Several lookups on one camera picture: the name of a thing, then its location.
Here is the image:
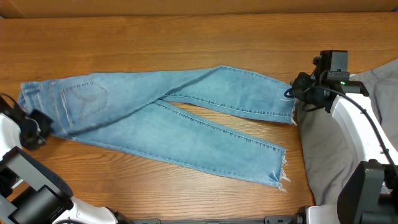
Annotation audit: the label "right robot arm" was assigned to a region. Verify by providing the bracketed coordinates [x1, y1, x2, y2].
[287, 50, 397, 223]

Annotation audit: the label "light blue denim jeans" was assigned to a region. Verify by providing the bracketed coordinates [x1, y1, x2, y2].
[19, 66, 295, 188]

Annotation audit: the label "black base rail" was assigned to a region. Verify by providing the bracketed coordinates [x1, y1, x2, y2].
[131, 215, 295, 224]

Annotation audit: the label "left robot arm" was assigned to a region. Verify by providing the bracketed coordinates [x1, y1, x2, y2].
[1, 93, 132, 224]

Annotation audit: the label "grey trousers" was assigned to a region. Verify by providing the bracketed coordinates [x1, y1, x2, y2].
[295, 60, 397, 205]

